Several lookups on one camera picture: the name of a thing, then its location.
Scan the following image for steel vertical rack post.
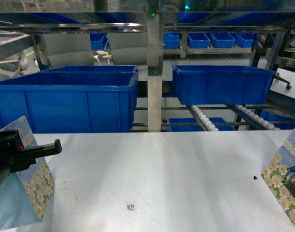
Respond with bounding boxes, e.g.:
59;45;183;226
146;0;165;132

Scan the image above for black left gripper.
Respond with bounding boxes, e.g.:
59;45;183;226
0;130;62;186

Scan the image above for blue crate left front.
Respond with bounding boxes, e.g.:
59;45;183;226
0;72;138;133

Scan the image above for blue crate right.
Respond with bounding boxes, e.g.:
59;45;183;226
172;65;276;105

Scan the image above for small QR code sticker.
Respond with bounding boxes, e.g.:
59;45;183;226
126;201;136;211

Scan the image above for blue crate behind left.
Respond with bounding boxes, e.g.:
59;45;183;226
43;65;139;73

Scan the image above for flower gift bag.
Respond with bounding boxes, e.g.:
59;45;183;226
261;128;295;226
0;116;55;231

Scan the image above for white roller conveyor track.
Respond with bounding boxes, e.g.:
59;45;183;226
186;105;219;132

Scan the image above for blue crate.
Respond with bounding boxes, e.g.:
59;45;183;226
0;72;138;133
43;65;139;73
172;65;276;105

